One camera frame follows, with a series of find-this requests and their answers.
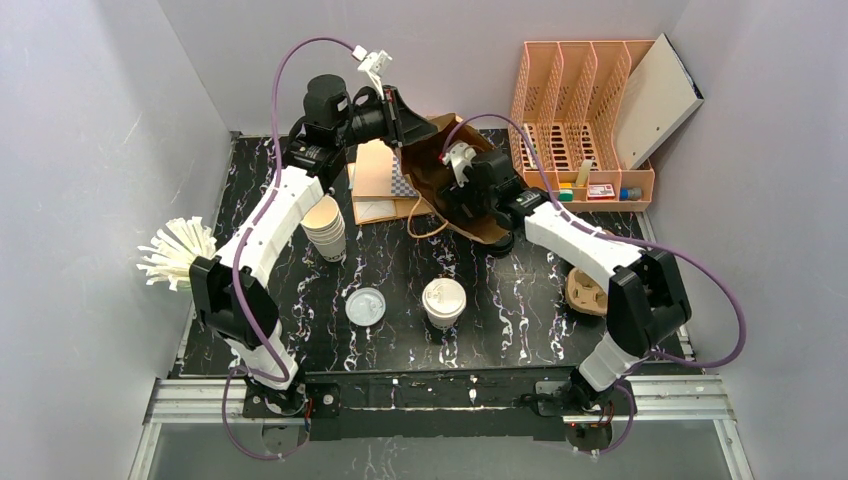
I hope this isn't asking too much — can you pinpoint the brown paper bag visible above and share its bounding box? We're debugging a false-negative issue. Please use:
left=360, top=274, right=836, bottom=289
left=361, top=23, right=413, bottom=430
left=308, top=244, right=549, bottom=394
left=397, top=113, right=508, bottom=247

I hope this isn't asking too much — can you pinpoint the white lid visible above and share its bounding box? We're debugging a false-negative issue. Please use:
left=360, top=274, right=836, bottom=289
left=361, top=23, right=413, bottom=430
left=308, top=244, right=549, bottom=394
left=422, top=277, right=468, bottom=321
left=345, top=287, right=387, bottom=327

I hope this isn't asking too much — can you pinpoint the cardboard cup carrier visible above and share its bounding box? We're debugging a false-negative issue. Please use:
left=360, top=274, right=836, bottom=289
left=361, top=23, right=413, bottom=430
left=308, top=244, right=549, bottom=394
left=564, top=268, right=608, bottom=317

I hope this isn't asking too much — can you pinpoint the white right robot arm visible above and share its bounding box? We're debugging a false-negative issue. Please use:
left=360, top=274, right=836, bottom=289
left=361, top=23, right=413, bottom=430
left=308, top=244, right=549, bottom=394
left=437, top=141, right=692, bottom=396

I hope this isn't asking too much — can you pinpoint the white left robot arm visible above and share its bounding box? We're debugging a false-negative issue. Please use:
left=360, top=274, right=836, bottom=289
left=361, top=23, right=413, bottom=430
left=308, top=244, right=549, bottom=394
left=189, top=46, right=437, bottom=391

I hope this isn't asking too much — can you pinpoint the checkered paper sheet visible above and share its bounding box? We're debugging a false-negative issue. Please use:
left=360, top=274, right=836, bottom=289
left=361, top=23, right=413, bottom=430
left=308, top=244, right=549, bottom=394
left=389, top=147, right=419, bottom=199

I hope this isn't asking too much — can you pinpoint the stack of white lids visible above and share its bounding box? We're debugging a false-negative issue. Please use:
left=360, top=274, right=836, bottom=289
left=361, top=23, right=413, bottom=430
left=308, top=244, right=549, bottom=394
left=300, top=195, right=346, bottom=262

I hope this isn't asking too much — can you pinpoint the orange file organizer rack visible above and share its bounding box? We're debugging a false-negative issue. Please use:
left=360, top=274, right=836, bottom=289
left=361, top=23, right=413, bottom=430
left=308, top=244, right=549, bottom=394
left=509, top=40, right=655, bottom=212

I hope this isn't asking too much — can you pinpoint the green cup of stirrers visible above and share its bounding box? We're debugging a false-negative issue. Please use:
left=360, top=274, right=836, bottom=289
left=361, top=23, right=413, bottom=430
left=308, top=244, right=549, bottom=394
left=136, top=216, right=217, bottom=292

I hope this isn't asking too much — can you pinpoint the white folder board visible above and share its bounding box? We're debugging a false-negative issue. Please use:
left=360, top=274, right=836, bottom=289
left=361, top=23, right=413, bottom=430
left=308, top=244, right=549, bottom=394
left=613, top=34, right=704, bottom=170

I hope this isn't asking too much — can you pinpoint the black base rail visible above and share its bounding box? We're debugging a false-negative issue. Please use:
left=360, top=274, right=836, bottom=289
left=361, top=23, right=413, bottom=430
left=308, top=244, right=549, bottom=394
left=285, top=368, right=624, bottom=428

